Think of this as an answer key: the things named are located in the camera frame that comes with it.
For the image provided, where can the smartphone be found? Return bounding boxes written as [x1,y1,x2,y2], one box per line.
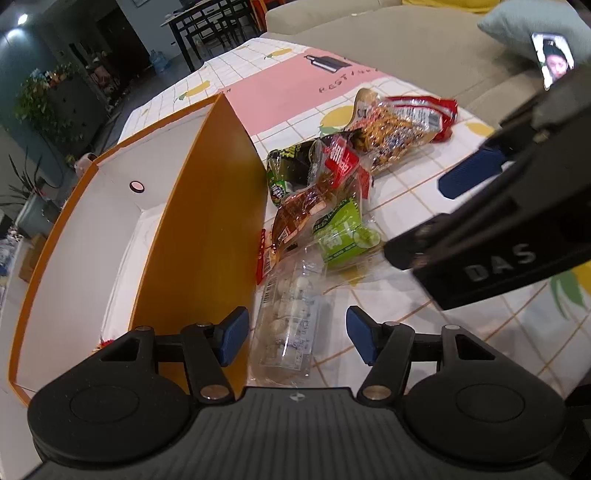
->
[531,32,576,91]

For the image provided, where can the red snack packet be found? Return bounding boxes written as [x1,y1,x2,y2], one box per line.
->
[385,95,459,141]

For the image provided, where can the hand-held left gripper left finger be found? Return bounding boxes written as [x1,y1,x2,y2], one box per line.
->
[95,307,250,402]

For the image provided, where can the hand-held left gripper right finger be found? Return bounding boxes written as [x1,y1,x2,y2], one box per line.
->
[346,305,499,401]

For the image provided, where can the dark dining table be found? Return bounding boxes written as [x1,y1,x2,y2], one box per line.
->
[159,0,267,28]

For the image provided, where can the dark spiky houseplant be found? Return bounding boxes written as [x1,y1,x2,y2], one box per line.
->
[0,150,63,227]

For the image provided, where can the dark dining chair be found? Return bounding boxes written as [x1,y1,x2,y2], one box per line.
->
[182,14,264,65]

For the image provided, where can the large clear mixed snack bag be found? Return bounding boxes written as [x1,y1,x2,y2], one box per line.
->
[350,88,445,175]

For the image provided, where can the yellow pillow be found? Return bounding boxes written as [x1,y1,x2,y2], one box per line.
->
[402,0,496,14]

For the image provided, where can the light blue cushion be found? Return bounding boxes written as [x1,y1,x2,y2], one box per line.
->
[478,0,591,77]

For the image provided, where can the beige sofa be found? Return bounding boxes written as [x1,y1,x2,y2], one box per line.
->
[265,0,591,134]

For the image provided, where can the teal cabinet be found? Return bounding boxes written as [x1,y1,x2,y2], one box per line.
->
[46,69,118,155]

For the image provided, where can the orange cardboard box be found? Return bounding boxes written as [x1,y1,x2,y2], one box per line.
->
[7,93,269,407]

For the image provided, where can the clear bag of brown bread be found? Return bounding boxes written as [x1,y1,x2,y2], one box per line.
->
[270,184,342,254]

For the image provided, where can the black snack packet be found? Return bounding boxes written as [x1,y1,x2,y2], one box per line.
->
[267,142,324,185]

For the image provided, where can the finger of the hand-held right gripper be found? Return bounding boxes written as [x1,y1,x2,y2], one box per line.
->
[438,95,555,199]
[385,213,467,271]

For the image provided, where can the clear tray of white candies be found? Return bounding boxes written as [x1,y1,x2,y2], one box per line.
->
[249,258,324,377]

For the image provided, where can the brown cardboard carton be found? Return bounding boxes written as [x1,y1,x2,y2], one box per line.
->
[18,233,48,283]

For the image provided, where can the lime green snack packet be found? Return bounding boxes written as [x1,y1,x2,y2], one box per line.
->
[313,196,382,268]

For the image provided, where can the clear candy bag red label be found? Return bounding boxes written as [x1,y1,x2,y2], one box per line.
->
[316,131,372,200]

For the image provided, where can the small red yellow packet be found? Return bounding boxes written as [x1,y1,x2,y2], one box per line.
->
[255,228,279,283]

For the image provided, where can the green leafy houseplant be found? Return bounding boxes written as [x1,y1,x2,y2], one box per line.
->
[15,65,88,145]

